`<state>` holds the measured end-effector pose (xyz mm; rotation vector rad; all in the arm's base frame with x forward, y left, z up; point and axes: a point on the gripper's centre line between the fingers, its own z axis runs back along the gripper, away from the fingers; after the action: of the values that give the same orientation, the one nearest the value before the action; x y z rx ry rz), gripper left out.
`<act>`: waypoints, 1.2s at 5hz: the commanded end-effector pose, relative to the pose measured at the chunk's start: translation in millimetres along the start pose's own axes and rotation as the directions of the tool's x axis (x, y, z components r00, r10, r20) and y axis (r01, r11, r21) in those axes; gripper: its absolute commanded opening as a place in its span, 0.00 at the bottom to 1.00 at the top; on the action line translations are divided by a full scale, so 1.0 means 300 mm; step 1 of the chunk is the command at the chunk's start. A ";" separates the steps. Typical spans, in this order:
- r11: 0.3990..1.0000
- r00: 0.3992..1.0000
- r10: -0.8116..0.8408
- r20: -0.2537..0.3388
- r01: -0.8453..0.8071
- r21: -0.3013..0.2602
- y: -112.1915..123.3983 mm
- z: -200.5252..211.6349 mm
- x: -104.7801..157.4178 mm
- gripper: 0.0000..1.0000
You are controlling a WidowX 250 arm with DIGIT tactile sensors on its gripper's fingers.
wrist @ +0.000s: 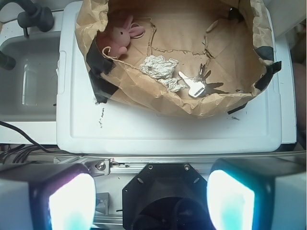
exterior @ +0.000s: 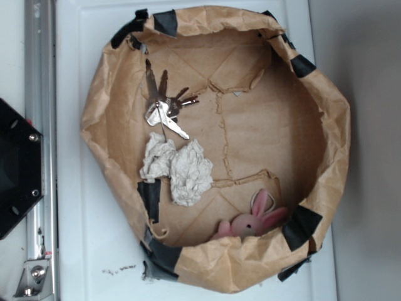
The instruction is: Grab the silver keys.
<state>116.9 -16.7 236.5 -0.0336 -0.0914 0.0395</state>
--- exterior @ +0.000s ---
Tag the silver key bunch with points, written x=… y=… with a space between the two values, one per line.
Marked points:
x=162 y=109

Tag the crumpled white paper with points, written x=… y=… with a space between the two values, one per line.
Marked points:
x=187 y=168

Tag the brown paper bag bin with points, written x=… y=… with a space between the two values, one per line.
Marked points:
x=267 y=119

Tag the pink plush bunny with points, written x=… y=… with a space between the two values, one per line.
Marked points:
x=263 y=217

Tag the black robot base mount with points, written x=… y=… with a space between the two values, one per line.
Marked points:
x=21 y=168

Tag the aluminium extrusion rail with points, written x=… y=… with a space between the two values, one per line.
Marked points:
x=40 y=108

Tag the metal corner bracket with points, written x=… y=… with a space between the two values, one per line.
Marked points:
x=35 y=282

